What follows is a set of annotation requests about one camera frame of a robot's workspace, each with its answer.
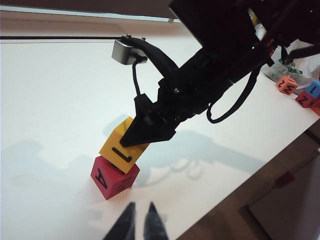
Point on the white plastic bag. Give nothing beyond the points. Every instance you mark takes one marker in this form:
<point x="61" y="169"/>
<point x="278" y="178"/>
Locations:
<point x="305" y="65"/>

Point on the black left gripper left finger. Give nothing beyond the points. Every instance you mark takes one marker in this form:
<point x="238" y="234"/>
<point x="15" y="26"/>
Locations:
<point x="125" y="225"/>

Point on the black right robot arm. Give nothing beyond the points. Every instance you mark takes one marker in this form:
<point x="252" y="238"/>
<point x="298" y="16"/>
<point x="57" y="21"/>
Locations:
<point x="225" y="27"/>

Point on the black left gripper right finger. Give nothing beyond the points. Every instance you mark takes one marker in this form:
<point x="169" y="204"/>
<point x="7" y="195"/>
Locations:
<point x="155" y="225"/>

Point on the grey desk partition panel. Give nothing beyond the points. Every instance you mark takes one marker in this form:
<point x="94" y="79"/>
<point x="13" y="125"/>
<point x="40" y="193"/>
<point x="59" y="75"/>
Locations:
<point x="75" y="8"/>

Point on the red anchor print block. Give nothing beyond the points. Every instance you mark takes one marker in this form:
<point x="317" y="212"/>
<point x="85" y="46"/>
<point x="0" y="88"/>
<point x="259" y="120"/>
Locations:
<point x="110" y="182"/>

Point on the orange letter block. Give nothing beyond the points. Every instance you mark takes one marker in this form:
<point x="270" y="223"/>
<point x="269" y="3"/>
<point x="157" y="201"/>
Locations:
<point x="287" y="86"/>

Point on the black curved camera mount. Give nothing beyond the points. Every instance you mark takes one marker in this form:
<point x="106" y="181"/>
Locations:
<point x="160" y="56"/>

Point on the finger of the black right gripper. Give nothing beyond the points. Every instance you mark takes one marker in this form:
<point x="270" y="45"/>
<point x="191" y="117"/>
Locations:
<point x="137" y="125"/>
<point x="163" y="131"/>

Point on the blue letter block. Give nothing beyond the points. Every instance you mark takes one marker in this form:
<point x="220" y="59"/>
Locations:
<point x="313" y="89"/>

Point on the grey cabinet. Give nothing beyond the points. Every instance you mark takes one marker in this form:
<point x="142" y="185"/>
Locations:
<point x="290" y="212"/>

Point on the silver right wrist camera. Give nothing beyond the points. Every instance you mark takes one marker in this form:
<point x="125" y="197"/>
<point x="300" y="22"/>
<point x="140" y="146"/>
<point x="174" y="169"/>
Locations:
<point x="122" y="51"/>

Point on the yellow letter T block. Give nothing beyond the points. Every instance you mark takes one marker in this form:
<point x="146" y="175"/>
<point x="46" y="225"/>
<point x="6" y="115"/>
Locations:
<point x="117" y="152"/>

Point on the red letter Z block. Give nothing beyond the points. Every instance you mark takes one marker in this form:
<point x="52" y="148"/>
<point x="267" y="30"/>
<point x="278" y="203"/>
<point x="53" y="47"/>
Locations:
<point x="305" y="100"/>

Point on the white partition bracket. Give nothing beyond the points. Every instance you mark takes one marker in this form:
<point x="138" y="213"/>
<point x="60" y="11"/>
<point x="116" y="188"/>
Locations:
<point x="171" y="20"/>

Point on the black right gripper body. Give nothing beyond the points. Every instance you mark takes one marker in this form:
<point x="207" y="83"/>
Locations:
<point x="192" y="85"/>

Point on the small red tag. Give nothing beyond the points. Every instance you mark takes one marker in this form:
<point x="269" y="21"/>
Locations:
<point x="284" y="180"/>

